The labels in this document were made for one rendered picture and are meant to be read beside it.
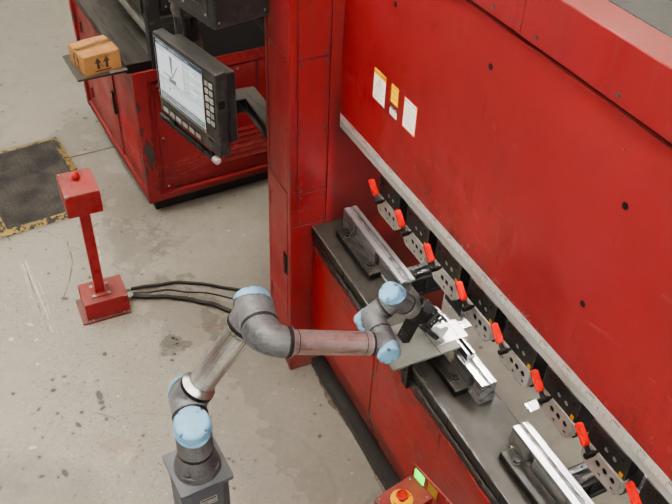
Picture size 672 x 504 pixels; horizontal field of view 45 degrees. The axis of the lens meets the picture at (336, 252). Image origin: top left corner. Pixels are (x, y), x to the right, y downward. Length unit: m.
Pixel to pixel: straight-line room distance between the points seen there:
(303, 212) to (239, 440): 1.09
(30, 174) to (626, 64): 4.27
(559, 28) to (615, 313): 0.68
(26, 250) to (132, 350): 1.04
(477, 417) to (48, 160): 3.63
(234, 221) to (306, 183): 1.64
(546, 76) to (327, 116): 1.30
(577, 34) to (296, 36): 1.29
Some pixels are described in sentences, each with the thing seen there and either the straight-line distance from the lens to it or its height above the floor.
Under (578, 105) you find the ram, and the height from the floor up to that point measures 2.09.
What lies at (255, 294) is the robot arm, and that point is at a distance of 2.45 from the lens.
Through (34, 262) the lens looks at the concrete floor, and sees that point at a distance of 4.82.
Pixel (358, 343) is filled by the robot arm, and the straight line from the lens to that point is 2.46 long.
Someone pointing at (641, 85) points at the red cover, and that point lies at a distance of 1.80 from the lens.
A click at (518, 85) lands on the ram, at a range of 2.16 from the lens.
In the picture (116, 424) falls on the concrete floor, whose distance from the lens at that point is 3.91.
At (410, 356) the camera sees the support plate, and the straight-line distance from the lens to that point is 2.77.
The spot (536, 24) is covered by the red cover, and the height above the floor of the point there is 2.21.
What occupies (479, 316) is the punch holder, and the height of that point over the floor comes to 1.24.
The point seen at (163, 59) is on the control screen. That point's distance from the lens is 3.37.
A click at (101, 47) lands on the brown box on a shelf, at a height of 1.10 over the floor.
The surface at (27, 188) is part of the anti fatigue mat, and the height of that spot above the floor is 0.01.
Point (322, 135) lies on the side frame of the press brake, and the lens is 3.21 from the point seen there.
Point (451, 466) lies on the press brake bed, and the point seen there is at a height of 0.69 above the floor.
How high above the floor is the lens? 3.03
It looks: 40 degrees down
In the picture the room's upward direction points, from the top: 3 degrees clockwise
